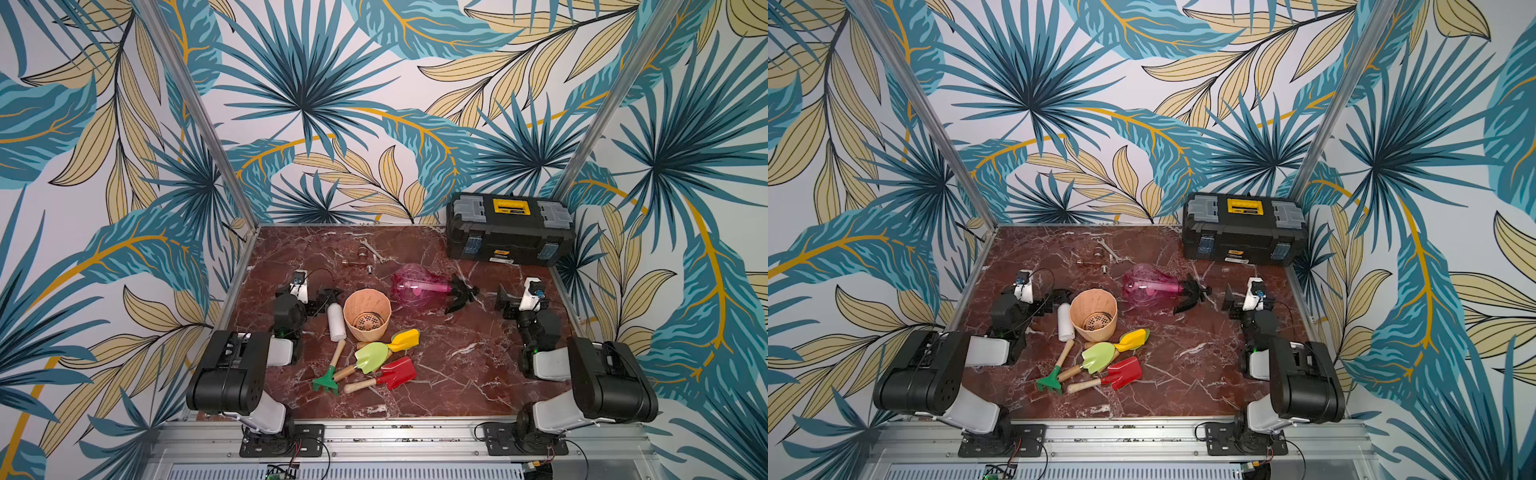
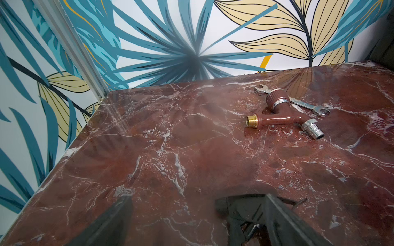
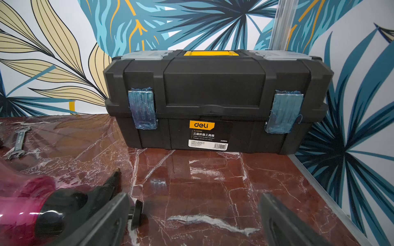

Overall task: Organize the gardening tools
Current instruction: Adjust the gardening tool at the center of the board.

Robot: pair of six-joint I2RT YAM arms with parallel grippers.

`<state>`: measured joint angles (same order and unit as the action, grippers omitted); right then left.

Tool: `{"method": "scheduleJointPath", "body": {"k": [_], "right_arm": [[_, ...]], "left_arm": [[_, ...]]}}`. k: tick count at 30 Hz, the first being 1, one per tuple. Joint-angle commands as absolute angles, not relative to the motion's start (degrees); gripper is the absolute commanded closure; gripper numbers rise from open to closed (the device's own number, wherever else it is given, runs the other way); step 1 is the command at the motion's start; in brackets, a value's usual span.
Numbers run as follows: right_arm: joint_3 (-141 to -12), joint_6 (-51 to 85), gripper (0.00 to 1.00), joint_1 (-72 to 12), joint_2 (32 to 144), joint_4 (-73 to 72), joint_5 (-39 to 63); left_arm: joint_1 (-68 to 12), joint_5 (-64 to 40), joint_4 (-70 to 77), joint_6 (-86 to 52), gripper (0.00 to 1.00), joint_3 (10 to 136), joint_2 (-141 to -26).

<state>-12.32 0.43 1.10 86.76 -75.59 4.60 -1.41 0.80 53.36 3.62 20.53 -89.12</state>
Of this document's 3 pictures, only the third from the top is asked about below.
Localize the aluminium corner post right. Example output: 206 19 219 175
268 0 299 50

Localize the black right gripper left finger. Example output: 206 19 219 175
53 193 130 246

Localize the silver open-end wrench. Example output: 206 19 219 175
5 126 31 161

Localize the pink pressure spray bottle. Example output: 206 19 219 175
0 161 145 246

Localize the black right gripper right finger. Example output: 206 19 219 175
258 193 331 246

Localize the black deli toolbox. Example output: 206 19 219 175
104 50 333 155

